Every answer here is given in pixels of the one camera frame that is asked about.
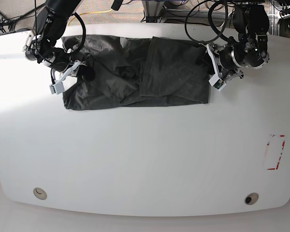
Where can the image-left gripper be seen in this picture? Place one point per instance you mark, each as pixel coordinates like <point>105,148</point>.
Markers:
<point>64,65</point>

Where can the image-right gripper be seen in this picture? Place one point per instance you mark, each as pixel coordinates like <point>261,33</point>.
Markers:
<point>220,73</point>

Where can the dark grey T-shirt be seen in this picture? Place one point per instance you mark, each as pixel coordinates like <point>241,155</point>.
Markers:
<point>151,72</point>

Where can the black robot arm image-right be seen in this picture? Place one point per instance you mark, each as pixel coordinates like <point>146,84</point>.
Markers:
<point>229,55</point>

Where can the red tape rectangle marking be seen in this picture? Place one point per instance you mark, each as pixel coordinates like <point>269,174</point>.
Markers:
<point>274,151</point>

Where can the black tripod stand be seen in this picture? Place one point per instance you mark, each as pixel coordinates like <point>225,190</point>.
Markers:
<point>8,24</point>

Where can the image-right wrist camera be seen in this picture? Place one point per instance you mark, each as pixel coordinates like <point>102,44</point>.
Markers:
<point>219,85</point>

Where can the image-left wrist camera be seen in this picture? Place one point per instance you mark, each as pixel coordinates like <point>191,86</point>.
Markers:
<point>57,88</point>

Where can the aluminium frame post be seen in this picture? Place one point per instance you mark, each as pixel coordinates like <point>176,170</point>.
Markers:
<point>152,9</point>

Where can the right table cable grommet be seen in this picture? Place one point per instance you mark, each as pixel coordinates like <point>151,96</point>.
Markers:
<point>251,198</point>

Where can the table cable grommet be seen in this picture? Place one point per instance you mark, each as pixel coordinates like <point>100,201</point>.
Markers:
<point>251,198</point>
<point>39,193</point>

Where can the left table cable grommet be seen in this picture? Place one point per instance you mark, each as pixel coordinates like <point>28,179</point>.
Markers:
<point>39,193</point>

